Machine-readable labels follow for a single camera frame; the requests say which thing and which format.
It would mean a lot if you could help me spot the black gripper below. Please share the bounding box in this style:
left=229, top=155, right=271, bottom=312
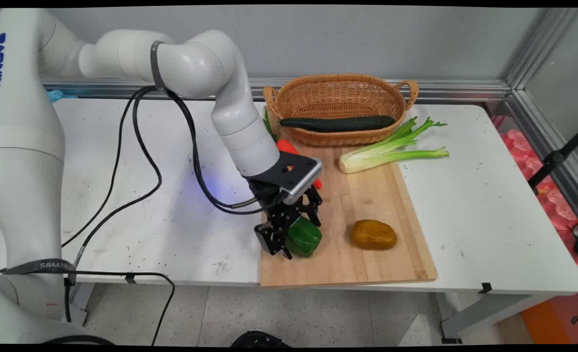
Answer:
left=246, top=177, right=324, bottom=260

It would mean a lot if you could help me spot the green bell pepper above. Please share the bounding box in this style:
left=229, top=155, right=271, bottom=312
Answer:
left=286, top=217, right=323, bottom=258

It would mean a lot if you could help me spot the dark green cucumber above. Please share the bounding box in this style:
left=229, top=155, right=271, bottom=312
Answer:
left=279, top=115, right=396, bottom=133

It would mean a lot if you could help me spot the wooden cutting board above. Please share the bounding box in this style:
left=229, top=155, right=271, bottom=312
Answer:
left=258, top=105, right=438, bottom=288

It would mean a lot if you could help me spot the orange carrot with green leaves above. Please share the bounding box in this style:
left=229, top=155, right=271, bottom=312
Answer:
left=263, top=108, right=323, bottom=191

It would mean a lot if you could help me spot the brown potato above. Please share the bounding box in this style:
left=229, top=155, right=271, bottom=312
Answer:
left=350, top=220, right=398, bottom=251

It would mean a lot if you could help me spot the green celery stalk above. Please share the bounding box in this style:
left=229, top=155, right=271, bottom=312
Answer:
left=339, top=116, right=450, bottom=175

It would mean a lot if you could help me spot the black round object on floor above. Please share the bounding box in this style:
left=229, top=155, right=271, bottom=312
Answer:
left=230, top=330, right=290, bottom=348

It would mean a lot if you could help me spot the woven wicker basket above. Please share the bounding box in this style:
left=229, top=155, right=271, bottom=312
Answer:
left=263, top=73, right=420, bottom=147

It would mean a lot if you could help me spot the grey table leg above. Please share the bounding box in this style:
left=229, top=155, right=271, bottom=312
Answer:
left=438, top=292, right=560, bottom=344

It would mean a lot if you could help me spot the pink plastic wrap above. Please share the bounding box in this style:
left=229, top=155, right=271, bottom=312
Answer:
left=493, top=115, right=578, bottom=277

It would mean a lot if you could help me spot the black tripod stand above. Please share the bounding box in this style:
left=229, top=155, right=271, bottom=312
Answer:
left=527, top=125, right=578, bottom=196

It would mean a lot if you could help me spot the blue plastic bag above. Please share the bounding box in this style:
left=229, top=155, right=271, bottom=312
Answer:
left=47, top=89, right=79, bottom=102

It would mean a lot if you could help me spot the orange floor mat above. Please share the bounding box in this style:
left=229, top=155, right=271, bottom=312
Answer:
left=520, top=292, right=578, bottom=344

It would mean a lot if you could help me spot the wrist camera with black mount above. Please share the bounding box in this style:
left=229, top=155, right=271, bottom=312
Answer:
left=242, top=151, right=324, bottom=206

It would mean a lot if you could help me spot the black camera cable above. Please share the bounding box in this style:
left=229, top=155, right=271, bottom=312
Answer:
left=164, top=88, right=289, bottom=215

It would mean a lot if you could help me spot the black cable on floor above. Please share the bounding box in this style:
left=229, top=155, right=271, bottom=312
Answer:
left=69, top=270, right=176, bottom=346

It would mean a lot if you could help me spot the black cable with white label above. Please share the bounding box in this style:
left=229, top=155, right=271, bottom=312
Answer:
left=66, top=86, right=163, bottom=323

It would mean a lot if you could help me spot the thin black cable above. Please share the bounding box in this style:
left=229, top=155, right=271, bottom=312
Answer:
left=61, top=88, right=145, bottom=248

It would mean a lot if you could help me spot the aluminium frame rail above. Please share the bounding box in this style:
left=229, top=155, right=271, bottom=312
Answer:
left=42, top=77, right=512, bottom=103

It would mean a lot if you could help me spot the grey strap on forearm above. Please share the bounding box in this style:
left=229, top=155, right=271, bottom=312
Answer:
left=150, top=41, right=168, bottom=93

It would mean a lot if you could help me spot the grey Samzhe strap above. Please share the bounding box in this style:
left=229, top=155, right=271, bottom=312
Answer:
left=0, top=258, right=77, bottom=275

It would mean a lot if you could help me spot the aluminium frame corner post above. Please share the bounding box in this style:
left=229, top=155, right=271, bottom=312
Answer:
left=504, top=7, right=578, bottom=228

